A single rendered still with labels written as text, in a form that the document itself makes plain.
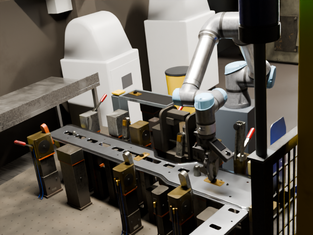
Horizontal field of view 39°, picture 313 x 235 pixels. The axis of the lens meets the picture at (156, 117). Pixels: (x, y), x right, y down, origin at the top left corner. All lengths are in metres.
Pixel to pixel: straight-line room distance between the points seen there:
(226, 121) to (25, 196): 1.21
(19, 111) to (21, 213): 1.22
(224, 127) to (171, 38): 3.21
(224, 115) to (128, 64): 2.37
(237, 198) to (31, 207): 1.21
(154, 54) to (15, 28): 1.95
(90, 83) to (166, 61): 1.80
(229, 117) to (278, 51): 4.90
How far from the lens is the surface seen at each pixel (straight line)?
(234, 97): 2.36
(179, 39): 5.45
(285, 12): 7.04
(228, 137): 2.43
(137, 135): 2.31
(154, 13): 5.66
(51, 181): 2.56
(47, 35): 4.80
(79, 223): 2.30
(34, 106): 3.63
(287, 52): 7.15
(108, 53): 4.46
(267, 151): 0.88
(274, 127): 1.59
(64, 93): 3.83
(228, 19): 1.98
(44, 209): 2.49
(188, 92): 1.82
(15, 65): 4.53
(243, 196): 1.80
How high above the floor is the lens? 1.96
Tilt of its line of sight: 21 degrees down
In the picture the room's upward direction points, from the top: 6 degrees counter-clockwise
